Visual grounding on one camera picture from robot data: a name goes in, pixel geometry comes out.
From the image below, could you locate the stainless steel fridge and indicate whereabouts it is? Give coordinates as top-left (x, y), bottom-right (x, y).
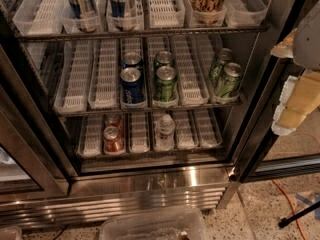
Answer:
top-left (0, 0), bottom-right (295, 229)

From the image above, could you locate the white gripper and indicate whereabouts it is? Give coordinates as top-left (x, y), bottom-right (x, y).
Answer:
top-left (270, 0), bottom-right (320, 136)

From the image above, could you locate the blue pepsi can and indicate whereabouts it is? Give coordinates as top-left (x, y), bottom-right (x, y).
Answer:
top-left (120, 67), bottom-right (144, 104)
top-left (122, 52), bottom-right (143, 71)

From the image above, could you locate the red soda can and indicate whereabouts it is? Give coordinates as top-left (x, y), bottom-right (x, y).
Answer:
top-left (104, 113), bottom-right (123, 131)
top-left (103, 126), bottom-right (124, 154)

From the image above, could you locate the clear plastic water bottle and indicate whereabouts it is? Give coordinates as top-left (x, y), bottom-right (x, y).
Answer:
top-left (156, 114), bottom-right (175, 151)

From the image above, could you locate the small clear container corner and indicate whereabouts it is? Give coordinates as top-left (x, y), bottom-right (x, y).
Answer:
top-left (0, 226), bottom-right (23, 240)

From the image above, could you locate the clear plastic bin on floor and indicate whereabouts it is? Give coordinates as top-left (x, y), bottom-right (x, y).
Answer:
top-left (99, 207), bottom-right (210, 240)

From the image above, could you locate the top wire shelf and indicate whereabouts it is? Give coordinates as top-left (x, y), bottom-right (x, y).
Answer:
top-left (16, 24), bottom-right (271, 43)

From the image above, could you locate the orange cable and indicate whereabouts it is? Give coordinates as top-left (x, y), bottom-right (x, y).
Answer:
top-left (271, 179), bottom-right (308, 240)

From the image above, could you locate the wire shelf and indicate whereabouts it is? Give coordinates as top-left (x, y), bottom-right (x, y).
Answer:
top-left (16, 24), bottom-right (271, 43)
top-left (53, 98), bottom-right (243, 118)

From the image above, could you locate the front blue pepsi can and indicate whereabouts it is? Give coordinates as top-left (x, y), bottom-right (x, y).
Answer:
top-left (120, 67), bottom-right (144, 104)

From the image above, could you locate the rear right green can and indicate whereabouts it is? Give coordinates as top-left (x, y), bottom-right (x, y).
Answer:
top-left (209, 48), bottom-right (233, 86)

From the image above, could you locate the open fridge glass door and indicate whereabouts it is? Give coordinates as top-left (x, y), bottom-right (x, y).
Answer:
top-left (236, 0), bottom-right (320, 183)

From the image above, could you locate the tall silver blue can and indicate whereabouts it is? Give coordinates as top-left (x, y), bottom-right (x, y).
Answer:
top-left (110, 0), bottom-right (135, 31)
top-left (68, 0), bottom-right (98, 33)

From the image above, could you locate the front red soda can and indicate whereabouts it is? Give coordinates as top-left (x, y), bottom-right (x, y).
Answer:
top-left (103, 126), bottom-right (124, 154)

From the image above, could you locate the tall silver blue can right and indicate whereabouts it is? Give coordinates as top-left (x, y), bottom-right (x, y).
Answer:
top-left (110, 0), bottom-right (135, 31)

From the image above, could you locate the green soda can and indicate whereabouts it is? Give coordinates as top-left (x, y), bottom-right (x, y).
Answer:
top-left (153, 50), bottom-right (175, 71)
top-left (153, 66), bottom-right (178, 108)

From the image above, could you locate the front right green can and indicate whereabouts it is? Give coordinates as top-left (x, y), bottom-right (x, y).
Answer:
top-left (214, 62), bottom-right (243, 99)

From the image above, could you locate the gold lacroix can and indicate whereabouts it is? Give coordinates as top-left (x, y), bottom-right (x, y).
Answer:
top-left (189, 0), bottom-right (224, 24)

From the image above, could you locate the rear blue pepsi can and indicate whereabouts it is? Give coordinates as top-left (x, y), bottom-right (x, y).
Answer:
top-left (122, 52), bottom-right (143, 71)

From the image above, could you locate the middle wire shelf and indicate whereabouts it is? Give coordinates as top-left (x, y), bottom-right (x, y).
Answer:
top-left (53, 98), bottom-right (243, 118)

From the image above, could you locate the tall silver blue can left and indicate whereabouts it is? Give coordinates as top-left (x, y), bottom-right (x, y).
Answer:
top-left (68, 0), bottom-right (98, 33)

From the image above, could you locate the black tripod leg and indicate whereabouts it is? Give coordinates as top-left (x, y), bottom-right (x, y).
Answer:
top-left (278, 201), bottom-right (320, 228)

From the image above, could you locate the rear red soda can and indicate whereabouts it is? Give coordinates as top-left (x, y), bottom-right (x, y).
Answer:
top-left (104, 113), bottom-right (123, 131)

